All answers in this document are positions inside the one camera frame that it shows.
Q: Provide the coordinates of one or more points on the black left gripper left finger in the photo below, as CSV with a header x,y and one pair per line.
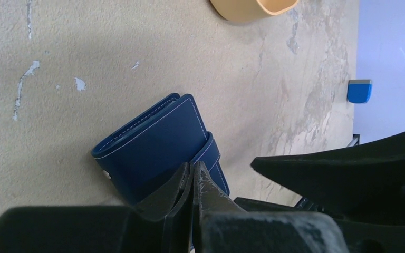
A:
x,y
159,223

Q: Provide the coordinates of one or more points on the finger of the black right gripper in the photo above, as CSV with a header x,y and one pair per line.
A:
x,y
342,180

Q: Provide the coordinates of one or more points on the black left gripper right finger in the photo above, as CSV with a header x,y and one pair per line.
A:
x,y
220,225

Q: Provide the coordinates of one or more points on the blue leather card holder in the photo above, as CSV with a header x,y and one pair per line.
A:
x,y
143,154

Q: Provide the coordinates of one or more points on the blue stapler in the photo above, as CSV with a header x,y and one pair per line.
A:
x,y
359,91

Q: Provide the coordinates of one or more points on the tan oval plastic tray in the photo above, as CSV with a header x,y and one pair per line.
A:
x,y
244,11

